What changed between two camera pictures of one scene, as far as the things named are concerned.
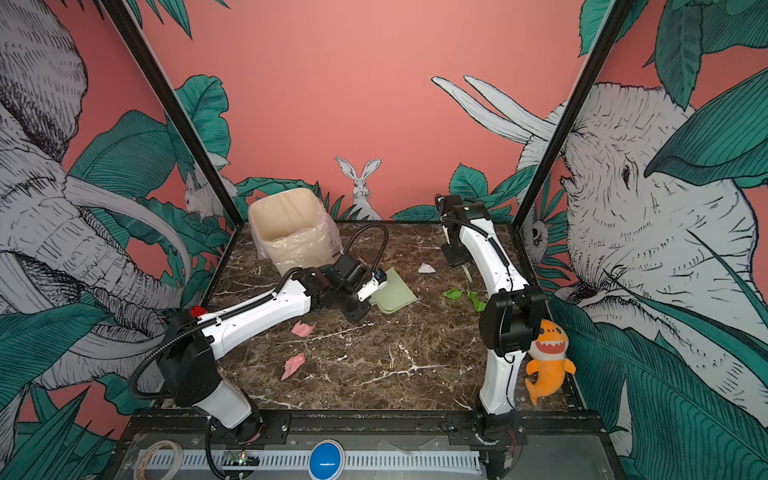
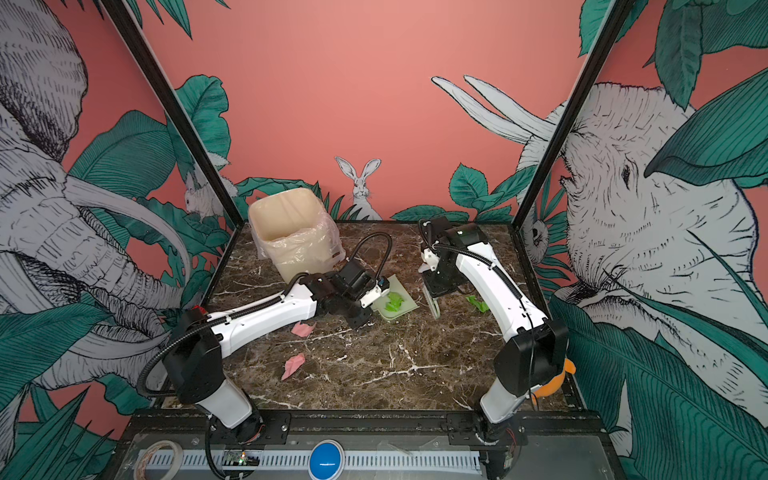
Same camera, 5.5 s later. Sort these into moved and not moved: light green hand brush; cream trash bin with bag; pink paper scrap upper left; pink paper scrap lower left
Moved: light green hand brush
Not moved: pink paper scrap upper left; cream trash bin with bag; pink paper scrap lower left
